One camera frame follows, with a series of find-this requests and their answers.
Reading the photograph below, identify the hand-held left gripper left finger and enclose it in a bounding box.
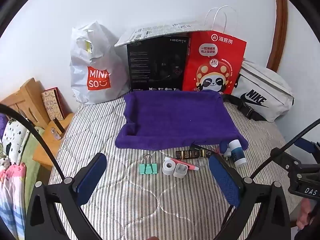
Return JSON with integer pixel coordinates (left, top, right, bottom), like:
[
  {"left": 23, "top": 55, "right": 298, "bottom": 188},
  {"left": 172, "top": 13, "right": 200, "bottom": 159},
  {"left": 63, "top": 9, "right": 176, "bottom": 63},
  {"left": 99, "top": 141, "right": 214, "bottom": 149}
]
[{"left": 25, "top": 152, "right": 108, "bottom": 240}]

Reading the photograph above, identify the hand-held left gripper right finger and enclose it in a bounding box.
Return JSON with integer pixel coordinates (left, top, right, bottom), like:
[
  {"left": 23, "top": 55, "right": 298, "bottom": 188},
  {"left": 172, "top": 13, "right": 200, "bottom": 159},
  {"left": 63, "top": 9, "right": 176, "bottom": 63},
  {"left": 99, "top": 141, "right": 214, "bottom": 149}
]
[{"left": 209, "top": 154, "right": 292, "bottom": 240}]

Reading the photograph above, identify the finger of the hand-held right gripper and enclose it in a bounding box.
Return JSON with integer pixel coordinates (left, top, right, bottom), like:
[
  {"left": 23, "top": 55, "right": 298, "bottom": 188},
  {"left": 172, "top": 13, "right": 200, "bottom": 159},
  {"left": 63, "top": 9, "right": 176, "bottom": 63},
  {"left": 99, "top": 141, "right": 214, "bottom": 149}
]
[
  {"left": 294, "top": 137, "right": 320, "bottom": 156},
  {"left": 271, "top": 147, "right": 304, "bottom": 171}
]

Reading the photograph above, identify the blue white bottle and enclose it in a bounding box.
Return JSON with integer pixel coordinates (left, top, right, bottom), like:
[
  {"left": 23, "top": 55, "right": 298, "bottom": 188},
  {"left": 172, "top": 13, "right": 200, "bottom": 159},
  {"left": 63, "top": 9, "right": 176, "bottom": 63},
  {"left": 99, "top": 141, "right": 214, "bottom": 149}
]
[{"left": 229, "top": 139, "right": 247, "bottom": 167}]

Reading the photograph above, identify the pink pen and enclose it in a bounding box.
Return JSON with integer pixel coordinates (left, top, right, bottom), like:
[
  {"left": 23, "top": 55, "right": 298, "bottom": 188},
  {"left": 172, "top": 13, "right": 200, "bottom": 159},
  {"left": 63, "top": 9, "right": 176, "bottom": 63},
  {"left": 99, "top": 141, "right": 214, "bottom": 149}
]
[{"left": 164, "top": 156, "right": 200, "bottom": 172}]

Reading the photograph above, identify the black stick tube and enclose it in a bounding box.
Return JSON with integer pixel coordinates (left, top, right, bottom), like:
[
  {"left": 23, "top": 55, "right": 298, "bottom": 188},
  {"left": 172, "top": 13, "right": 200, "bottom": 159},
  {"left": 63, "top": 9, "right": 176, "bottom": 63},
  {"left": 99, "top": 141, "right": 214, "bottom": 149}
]
[{"left": 189, "top": 144, "right": 218, "bottom": 154}]

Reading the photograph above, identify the black gold tube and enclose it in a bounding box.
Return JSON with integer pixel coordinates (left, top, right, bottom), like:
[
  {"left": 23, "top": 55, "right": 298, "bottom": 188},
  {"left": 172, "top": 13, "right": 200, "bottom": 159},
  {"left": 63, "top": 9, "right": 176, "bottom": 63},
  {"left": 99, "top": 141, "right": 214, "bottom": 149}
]
[{"left": 175, "top": 150, "right": 208, "bottom": 159}]

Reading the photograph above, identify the white charger plug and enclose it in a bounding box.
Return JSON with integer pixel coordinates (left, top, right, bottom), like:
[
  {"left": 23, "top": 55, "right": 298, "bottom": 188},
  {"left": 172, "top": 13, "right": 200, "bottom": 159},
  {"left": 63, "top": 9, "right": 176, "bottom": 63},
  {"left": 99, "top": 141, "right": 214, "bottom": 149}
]
[{"left": 174, "top": 164, "right": 188, "bottom": 178}]

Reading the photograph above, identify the white tape roll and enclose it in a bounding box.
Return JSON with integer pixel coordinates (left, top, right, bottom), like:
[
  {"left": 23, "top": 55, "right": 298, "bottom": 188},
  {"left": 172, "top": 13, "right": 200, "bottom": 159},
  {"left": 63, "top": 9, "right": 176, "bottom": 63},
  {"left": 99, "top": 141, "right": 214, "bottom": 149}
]
[{"left": 162, "top": 160, "right": 177, "bottom": 175}]

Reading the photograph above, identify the green binder clip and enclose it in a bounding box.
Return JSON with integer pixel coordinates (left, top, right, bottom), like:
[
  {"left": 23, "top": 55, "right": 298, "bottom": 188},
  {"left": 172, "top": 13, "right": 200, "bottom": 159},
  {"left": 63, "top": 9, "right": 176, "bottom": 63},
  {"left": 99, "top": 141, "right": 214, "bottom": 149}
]
[{"left": 139, "top": 154, "right": 158, "bottom": 175}]

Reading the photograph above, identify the person's right hand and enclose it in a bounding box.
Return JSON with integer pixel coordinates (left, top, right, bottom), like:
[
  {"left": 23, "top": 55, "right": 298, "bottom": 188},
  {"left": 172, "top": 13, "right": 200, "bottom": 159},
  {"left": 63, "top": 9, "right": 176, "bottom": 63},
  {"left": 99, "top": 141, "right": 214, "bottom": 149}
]
[{"left": 296, "top": 199, "right": 313, "bottom": 230}]

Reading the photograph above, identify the striped bed sheet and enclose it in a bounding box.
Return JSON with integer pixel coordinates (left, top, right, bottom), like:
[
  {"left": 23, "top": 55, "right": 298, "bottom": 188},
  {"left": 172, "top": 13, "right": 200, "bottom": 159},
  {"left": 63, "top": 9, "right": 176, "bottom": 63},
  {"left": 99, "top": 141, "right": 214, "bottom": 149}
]
[{"left": 49, "top": 95, "right": 308, "bottom": 240}]

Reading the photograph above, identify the wooden nightstand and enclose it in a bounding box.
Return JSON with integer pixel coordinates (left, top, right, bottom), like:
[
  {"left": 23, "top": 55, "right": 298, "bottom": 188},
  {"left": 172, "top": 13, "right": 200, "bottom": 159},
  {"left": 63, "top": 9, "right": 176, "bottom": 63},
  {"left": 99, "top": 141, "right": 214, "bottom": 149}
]
[{"left": 32, "top": 112, "right": 74, "bottom": 168}]

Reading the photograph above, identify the green cloth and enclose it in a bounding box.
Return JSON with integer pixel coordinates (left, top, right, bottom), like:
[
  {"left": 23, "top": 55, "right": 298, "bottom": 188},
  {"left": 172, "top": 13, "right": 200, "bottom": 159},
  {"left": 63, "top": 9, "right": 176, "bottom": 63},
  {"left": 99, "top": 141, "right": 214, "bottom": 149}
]
[{"left": 22, "top": 127, "right": 46, "bottom": 166}]

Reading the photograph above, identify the white waist bag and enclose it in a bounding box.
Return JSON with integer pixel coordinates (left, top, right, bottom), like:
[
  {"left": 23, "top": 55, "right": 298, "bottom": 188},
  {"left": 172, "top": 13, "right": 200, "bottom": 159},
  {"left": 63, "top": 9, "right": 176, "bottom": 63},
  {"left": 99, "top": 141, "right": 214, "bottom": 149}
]
[{"left": 222, "top": 59, "right": 295, "bottom": 123}]

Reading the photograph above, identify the purple towel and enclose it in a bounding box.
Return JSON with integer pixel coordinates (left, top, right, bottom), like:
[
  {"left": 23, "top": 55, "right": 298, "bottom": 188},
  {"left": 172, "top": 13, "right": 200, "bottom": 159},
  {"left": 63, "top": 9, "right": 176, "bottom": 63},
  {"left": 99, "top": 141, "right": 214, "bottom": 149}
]
[{"left": 115, "top": 90, "right": 249, "bottom": 152}]

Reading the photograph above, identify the pink printed blanket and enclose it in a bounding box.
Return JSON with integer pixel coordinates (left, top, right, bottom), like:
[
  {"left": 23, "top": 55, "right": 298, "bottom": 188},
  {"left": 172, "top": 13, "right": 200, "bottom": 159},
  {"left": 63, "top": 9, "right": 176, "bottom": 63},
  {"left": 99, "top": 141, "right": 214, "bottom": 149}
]
[{"left": 0, "top": 162, "right": 28, "bottom": 232}]

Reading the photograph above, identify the brown patterned book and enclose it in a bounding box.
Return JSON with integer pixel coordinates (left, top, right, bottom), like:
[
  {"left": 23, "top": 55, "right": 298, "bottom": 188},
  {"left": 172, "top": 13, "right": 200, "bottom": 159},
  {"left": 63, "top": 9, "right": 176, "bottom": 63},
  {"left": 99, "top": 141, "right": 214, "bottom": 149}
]
[{"left": 41, "top": 87, "right": 67, "bottom": 122}]

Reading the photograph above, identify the white floral pillow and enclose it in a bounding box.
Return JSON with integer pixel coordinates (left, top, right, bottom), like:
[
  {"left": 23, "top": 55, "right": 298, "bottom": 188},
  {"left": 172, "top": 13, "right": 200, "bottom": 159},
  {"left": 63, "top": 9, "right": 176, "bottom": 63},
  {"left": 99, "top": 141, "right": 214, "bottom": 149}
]
[{"left": 2, "top": 119, "right": 28, "bottom": 163}]

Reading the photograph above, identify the wooden headboard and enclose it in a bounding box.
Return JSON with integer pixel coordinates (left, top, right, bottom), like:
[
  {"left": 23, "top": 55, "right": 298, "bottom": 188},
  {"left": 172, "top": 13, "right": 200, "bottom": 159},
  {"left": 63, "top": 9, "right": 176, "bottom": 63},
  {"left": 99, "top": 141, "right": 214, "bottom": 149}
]
[{"left": 0, "top": 77, "right": 50, "bottom": 130}]

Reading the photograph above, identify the red paper bag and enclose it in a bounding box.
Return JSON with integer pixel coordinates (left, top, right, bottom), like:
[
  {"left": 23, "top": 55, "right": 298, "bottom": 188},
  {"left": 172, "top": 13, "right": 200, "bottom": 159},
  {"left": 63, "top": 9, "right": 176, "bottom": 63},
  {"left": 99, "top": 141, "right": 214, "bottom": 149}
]
[{"left": 182, "top": 5, "right": 247, "bottom": 95}]

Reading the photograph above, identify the white plastic shopping bag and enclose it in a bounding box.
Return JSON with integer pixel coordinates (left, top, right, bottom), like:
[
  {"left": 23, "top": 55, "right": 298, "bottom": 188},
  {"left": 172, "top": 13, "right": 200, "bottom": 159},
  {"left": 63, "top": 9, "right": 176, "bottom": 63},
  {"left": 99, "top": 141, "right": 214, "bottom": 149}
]
[{"left": 70, "top": 21, "right": 132, "bottom": 105}]

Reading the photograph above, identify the black headphone box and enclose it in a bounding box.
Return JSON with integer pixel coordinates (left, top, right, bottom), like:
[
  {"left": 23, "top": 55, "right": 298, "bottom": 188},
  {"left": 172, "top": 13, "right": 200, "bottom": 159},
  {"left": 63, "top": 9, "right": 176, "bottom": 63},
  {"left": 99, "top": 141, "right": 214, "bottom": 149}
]
[{"left": 126, "top": 34, "right": 192, "bottom": 95}]

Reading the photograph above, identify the black cable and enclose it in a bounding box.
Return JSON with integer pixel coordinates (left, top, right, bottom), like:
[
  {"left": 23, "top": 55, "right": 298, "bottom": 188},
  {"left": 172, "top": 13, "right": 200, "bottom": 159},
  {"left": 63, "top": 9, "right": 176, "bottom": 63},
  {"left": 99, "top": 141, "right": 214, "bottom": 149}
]
[
  {"left": 0, "top": 102, "right": 68, "bottom": 183},
  {"left": 225, "top": 122, "right": 320, "bottom": 220}
]

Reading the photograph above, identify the wooden door frame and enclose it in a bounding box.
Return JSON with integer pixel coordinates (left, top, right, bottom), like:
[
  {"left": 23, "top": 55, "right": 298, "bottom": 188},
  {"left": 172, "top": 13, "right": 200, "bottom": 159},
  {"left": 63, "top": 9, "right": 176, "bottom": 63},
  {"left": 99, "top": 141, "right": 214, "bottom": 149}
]
[{"left": 265, "top": 0, "right": 288, "bottom": 73}]

